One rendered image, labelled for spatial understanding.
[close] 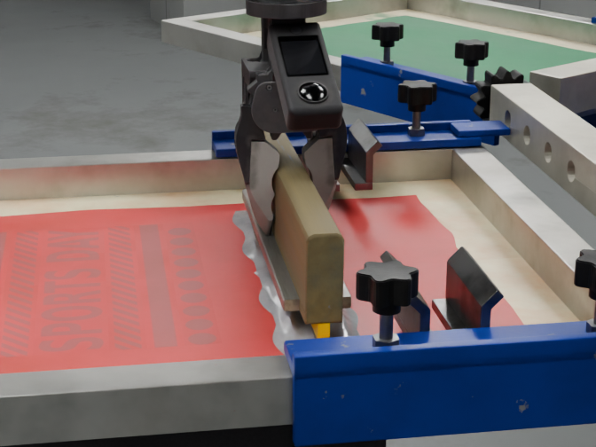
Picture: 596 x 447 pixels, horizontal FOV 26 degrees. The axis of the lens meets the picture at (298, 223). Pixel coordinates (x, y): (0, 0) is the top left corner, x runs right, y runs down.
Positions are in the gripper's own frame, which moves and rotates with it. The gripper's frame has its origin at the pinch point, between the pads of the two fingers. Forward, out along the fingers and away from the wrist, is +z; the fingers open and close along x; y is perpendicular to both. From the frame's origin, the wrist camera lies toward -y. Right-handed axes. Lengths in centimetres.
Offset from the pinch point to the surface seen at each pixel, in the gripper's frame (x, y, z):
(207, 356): 9.4, -16.8, 5.0
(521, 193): -24.5, 8.7, 1.3
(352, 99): -19, 67, 5
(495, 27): -55, 114, 4
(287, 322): 2.3, -12.7, 4.3
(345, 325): -2.2, -14.4, 4.3
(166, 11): -23, 635, 84
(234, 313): 6.3, -8.7, 4.9
